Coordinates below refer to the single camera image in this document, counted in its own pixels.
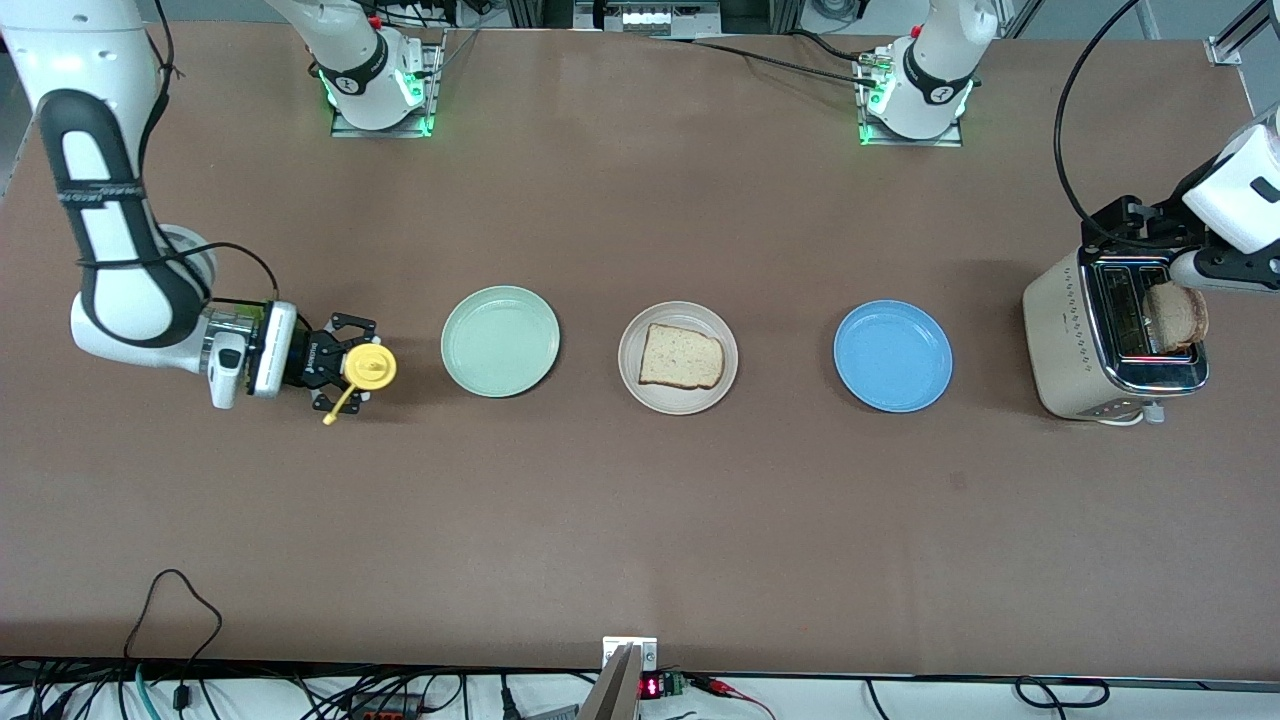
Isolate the light bread slice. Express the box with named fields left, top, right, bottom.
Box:
left=638, top=322, right=726, bottom=391

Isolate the brown toasted bread slice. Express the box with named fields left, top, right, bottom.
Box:
left=1142, top=279, right=1210, bottom=354

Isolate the blue plate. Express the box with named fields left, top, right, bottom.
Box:
left=833, top=299, right=955, bottom=414

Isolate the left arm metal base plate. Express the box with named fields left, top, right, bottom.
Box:
left=857, top=50, right=966, bottom=148

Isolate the beige chrome toaster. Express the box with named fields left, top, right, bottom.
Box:
left=1021, top=235, right=1212, bottom=427

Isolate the beige plate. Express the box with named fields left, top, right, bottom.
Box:
left=617, top=301, right=740, bottom=416

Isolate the thin black looped cable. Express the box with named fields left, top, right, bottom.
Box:
left=122, top=568, right=224, bottom=663

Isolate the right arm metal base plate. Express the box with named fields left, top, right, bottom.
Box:
left=330, top=28, right=446, bottom=139

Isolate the black coiled cable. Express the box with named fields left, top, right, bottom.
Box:
left=1015, top=676, right=1111, bottom=710

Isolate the red cable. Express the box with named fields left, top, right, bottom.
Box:
left=695, top=676, right=776, bottom=719

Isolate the yellow squeeze bottle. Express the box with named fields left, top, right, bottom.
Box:
left=320, top=342, right=399, bottom=427

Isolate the aluminium frame corner bracket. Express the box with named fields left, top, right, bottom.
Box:
left=1205, top=0, right=1280, bottom=67

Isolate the white power strip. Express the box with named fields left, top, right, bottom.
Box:
left=575, top=0, right=723, bottom=37

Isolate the mint green plate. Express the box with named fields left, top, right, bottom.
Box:
left=440, top=285, right=562, bottom=399

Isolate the grey metal camera mount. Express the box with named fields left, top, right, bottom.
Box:
left=578, top=636, right=661, bottom=720

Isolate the long black base cable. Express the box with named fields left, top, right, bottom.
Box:
left=648, top=30, right=886, bottom=86

